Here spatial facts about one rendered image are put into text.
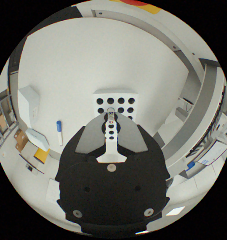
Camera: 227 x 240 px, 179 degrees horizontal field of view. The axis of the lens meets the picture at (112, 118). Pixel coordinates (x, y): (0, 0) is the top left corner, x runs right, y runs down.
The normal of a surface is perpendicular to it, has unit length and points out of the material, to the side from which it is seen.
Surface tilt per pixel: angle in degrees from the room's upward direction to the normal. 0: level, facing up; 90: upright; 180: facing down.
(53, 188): 90
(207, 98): 90
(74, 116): 0
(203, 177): 90
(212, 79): 90
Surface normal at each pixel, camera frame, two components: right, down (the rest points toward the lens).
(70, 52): 0.03, 0.54
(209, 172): -0.96, -0.22
